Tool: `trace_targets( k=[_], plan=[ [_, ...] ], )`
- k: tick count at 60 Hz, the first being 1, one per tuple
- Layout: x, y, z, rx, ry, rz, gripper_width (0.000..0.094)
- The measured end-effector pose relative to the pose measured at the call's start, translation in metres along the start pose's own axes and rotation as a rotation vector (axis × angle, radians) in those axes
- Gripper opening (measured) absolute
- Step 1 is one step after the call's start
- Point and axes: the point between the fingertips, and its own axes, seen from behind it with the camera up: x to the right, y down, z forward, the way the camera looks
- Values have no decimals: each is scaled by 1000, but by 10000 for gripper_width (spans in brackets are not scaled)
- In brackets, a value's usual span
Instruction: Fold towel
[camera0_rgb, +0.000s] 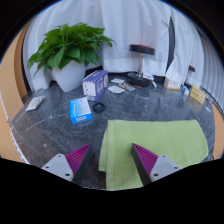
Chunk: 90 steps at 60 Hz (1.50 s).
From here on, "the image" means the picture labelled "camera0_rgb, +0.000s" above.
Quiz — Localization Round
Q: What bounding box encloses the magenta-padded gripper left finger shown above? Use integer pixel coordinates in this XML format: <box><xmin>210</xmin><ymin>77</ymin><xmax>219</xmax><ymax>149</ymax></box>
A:
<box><xmin>41</xmin><ymin>143</ymin><xmax>95</xmax><ymax>185</ymax></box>

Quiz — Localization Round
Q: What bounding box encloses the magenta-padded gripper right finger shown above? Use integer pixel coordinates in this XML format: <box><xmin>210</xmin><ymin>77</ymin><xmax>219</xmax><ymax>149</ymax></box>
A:
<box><xmin>130</xmin><ymin>142</ymin><xmax>183</xmax><ymax>187</ymax></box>

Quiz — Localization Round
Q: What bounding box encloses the light green towel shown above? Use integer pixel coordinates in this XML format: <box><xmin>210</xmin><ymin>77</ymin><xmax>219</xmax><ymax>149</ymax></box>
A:
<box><xmin>98</xmin><ymin>119</ymin><xmax>210</xmax><ymax>191</ymax></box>

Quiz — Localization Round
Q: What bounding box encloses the small black round object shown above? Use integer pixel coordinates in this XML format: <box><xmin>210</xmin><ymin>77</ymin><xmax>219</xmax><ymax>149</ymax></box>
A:
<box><xmin>92</xmin><ymin>101</ymin><xmax>106</xmax><ymax>114</ymax></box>

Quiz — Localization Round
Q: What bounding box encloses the yellow table sign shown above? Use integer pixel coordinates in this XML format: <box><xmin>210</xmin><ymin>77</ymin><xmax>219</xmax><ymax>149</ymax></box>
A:
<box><xmin>189</xmin><ymin>85</ymin><xmax>208</xmax><ymax>106</ymax></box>

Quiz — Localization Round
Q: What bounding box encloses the white and orange box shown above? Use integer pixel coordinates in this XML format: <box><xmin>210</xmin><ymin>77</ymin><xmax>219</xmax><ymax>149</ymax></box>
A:
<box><xmin>163</xmin><ymin>77</ymin><xmax>183</xmax><ymax>92</ymax></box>

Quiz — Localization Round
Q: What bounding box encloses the orange pill blister pack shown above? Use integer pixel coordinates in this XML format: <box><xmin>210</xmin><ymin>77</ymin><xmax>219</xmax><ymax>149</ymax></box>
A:
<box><xmin>118</xmin><ymin>82</ymin><xmax>136</xmax><ymax>92</ymax></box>

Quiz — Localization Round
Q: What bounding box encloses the purple cardboard box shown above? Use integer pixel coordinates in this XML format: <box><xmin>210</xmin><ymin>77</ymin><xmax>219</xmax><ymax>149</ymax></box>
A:
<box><xmin>81</xmin><ymin>69</ymin><xmax>110</xmax><ymax>102</ymax></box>

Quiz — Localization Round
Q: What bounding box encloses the white book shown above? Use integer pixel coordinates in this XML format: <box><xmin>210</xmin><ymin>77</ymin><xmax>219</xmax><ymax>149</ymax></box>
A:
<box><xmin>141</xmin><ymin>73</ymin><xmax>155</xmax><ymax>82</ymax></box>

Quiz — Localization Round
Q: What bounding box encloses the green plant in white pot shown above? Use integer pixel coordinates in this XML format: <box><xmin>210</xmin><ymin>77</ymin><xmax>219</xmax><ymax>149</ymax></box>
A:
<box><xmin>27</xmin><ymin>21</ymin><xmax>117</xmax><ymax>93</ymax></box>

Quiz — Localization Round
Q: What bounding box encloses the white curtain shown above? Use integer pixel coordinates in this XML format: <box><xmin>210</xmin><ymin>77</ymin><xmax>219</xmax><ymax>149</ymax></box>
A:
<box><xmin>164</xmin><ymin>6</ymin><xmax>224</xmax><ymax>111</ymax></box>
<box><xmin>22</xmin><ymin>0</ymin><xmax>173</xmax><ymax>92</ymax></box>

